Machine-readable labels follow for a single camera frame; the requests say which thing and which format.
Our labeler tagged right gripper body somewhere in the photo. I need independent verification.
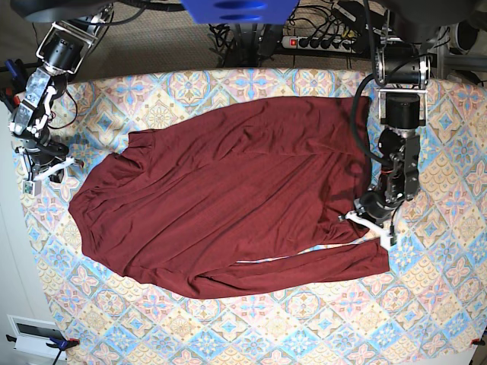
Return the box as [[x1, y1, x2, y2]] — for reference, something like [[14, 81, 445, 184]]
[[17, 137, 69, 177]]

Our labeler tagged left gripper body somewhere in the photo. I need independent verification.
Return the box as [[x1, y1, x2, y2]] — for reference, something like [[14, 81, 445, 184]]
[[354, 192, 403, 227]]

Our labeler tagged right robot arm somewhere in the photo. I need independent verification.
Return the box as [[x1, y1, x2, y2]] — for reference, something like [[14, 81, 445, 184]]
[[9, 3, 114, 195]]

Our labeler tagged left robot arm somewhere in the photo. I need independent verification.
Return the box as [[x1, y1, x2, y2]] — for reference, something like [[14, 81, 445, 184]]
[[352, 23, 431, 227]]

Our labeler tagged orange black clamp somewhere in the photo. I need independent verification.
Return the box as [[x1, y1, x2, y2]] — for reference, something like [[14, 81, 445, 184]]
[[0, 87, 25, 116]]

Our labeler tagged patterned tablecloth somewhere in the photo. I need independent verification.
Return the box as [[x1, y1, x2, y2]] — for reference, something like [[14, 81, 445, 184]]
[[21, 69, 486, 364]]

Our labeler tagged blue clamp lower left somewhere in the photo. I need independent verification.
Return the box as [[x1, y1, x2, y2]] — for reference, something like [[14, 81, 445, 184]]
[[5, 335, 80, 364]]

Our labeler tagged white power strip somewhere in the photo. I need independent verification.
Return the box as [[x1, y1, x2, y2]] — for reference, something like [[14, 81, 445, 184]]
[[281, 36, 354, 52]]

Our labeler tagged orange clamp lower right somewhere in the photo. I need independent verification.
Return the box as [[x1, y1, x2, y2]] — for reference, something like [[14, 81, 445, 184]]
[[471, 338, 486, 346]]

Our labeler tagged round speaker top right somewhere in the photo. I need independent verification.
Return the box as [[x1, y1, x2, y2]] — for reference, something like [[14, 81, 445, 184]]
[[449, 21, 479, 55]]

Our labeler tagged blue handled clamp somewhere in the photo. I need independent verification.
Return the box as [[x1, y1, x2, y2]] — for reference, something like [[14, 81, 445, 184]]
[[5, 59, 27, 82]]

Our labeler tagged white wall box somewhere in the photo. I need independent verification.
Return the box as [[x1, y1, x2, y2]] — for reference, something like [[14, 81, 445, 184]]
[[7, 315, 64, 360]]

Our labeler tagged tangle of black cables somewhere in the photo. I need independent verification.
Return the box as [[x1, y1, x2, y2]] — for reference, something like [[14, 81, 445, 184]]
[[207, 22, 282, 69]]

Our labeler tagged blue plastic mount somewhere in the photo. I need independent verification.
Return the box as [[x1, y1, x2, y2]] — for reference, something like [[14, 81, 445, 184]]
[[181, 0, 299, 24]]

